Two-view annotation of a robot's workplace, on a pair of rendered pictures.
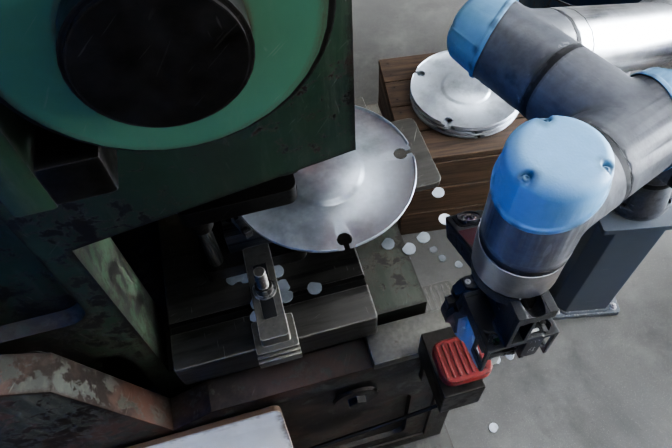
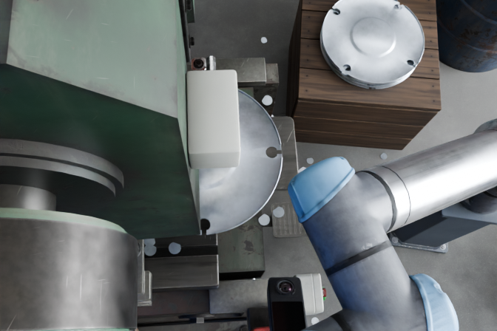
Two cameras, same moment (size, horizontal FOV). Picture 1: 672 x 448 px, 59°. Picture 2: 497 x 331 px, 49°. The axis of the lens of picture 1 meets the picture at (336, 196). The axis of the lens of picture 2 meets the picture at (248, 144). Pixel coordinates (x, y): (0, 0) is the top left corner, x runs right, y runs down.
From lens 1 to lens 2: 0.34 m
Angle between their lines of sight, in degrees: 16
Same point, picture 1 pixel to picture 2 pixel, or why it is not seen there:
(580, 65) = (371, 273)
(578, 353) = not seen: hidden behind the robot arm
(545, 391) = not seen: hidden behind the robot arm
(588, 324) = (418, 256)
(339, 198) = (208, 185)
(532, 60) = (339, 251)
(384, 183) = (250, 179)
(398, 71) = (317, 0)
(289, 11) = not seen: outside the picture
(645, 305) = (470, 250)
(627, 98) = (393, 319)
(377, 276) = (231, 239)
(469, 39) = (301, 203)
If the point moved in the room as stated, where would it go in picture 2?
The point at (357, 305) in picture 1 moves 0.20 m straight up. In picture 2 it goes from (205, 271) to (201, 255)
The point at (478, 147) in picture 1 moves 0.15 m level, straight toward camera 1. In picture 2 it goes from (366, 98) to (342, 142)
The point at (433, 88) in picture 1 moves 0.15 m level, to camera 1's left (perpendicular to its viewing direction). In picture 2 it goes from (343, 30) to (290, 23)
